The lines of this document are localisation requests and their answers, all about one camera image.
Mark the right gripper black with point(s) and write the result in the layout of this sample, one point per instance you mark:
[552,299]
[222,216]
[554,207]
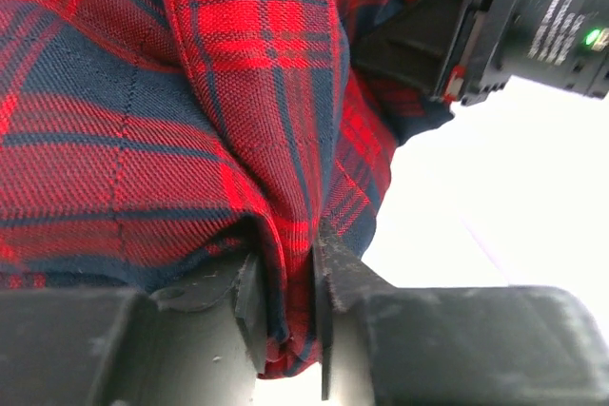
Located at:
[433,42]

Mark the red plaid skirt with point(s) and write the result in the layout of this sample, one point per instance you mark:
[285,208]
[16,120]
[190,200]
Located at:
[140,138]

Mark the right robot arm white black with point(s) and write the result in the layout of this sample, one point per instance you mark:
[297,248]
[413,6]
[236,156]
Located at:
[558,43]

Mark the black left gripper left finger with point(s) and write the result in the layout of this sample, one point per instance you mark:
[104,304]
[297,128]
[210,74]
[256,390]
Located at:
[200,341]

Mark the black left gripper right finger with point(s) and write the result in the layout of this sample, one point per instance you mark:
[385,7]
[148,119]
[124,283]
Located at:
[385,345]

